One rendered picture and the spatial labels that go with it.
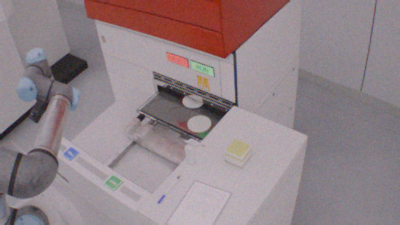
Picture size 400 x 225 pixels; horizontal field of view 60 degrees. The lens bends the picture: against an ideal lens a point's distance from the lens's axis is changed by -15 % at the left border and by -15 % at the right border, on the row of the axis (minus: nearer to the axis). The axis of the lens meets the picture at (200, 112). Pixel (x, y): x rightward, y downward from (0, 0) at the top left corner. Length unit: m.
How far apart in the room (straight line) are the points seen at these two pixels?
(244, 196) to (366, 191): 1.44
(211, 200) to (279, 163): 0.29
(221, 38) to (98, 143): 0.76
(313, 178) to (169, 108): 1.24
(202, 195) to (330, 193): 1.38
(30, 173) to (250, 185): 0.78
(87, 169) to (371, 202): 1.81
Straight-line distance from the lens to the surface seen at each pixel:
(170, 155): 1.61
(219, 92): 1.67
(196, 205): 1.34
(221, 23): 1.40
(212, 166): 1.45
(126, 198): 1.41
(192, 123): 1.70
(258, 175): 1.41
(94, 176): 1.51
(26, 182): 0.95
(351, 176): 2.72
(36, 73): 1.28
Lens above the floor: 2.08
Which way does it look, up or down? 43 degrees down
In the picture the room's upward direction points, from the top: 7 degrees counter-clockwise
